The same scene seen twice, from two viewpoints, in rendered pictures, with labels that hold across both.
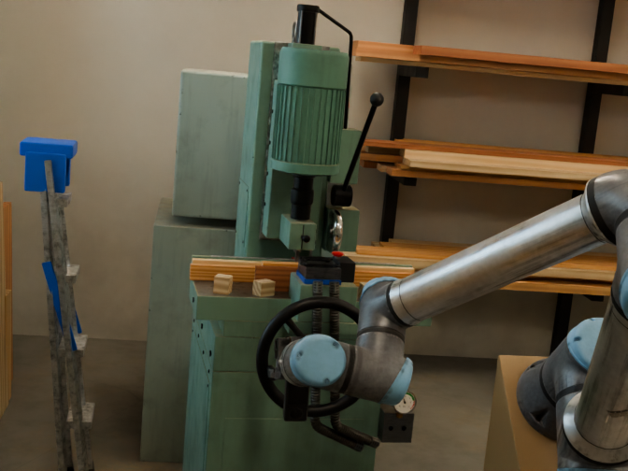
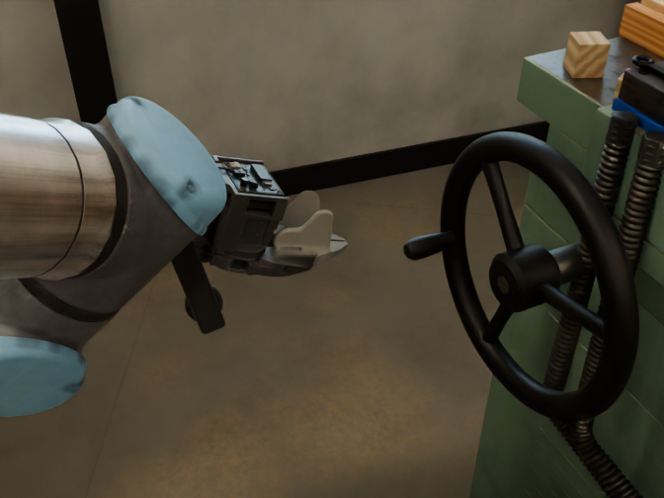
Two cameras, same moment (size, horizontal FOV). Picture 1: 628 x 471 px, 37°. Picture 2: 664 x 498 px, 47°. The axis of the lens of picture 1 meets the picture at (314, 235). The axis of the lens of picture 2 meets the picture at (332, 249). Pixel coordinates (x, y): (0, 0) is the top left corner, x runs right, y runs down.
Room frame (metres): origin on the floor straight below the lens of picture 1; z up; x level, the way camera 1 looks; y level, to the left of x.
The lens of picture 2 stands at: (1.77, -0.56, 1.29)
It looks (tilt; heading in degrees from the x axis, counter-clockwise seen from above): 38 degrees down; 78
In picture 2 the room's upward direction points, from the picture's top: straight up
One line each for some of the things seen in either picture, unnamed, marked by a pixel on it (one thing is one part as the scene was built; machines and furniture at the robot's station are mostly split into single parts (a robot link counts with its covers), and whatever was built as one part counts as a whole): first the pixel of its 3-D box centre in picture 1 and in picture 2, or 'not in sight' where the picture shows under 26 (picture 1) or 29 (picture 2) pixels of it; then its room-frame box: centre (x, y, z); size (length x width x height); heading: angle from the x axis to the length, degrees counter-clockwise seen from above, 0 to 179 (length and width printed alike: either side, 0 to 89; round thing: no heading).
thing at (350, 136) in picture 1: (343, 155); not in sight; (2.65, -0.06, 1.23); 0.09 x 0.08 x 0.15; 13
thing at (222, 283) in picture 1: (222, 284); (586, 54); (2.24, 0.21, 0.92); 0.04 x 0.04 x 0.04; 82
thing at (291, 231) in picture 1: (297, 234); not in sight; (2.42, 0.04, 1.03); 0.14 x 0.07 x 0.09; 13
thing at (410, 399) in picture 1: (402, 403); not in sight; (2.26, -0.26, 0.65); 0.06 x 0.04 x 0.08; 103
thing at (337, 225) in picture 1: (334, 231); not in sight; (2.56, -0.05, 1.02); 0.12 x 0.03 x 0.12; 13
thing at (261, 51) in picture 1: (282, 170); not in sight; (2.69, 0.11, 1.16); 0.22 x 0.22 x 0.72; 13
